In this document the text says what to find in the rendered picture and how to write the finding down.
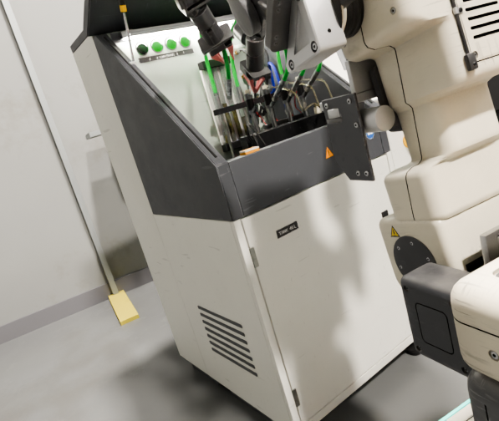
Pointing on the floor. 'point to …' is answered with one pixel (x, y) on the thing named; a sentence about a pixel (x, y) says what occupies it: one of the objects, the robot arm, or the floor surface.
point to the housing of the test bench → (136, 198)
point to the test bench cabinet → (238, 315)
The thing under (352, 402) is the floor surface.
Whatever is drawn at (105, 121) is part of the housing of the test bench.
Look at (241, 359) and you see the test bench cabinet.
